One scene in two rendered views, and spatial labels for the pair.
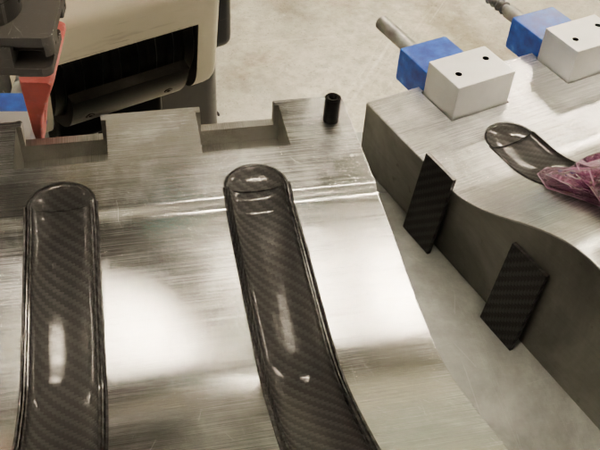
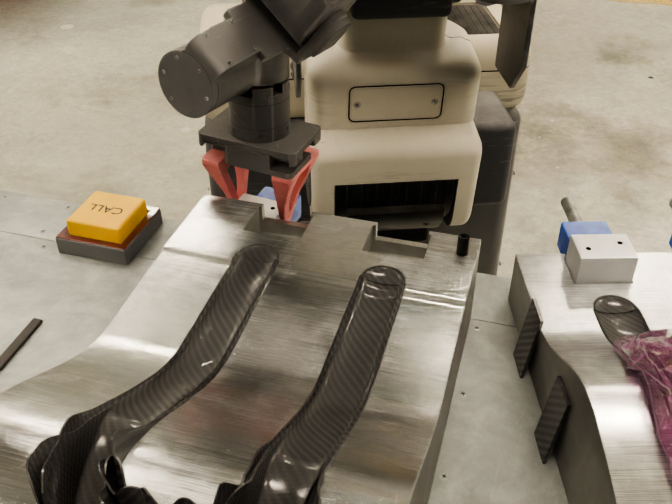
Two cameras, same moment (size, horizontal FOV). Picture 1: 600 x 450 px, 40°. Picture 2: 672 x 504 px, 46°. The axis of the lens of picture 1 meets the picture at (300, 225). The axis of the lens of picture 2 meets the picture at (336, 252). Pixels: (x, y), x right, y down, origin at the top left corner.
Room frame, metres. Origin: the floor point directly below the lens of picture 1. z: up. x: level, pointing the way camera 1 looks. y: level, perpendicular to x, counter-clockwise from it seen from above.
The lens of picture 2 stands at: (-0.10, -0.19, 1.29)
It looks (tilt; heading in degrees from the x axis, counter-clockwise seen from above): 37 degrees down; 31
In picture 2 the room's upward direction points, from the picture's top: straight up
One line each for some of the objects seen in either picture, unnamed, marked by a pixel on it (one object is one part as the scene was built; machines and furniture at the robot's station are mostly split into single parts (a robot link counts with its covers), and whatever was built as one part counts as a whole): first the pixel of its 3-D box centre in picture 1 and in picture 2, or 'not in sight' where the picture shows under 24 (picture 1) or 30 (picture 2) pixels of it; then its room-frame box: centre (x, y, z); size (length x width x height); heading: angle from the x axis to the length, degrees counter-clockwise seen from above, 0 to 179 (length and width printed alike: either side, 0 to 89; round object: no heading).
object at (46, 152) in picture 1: (65, 163); (280, 237); (0.38, 0.14, 0.87); 0.05 x 0.05 x 0.04; 14
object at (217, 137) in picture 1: (241, 147); (397, 257); (0.40, 0.04, 0.87); 0.05 x 0.05 x 0.04; 14
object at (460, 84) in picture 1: (428, 63); (583, 239); (0.54, -0.09, 0.86); 0.13 x 0.05 x 0.05; 31
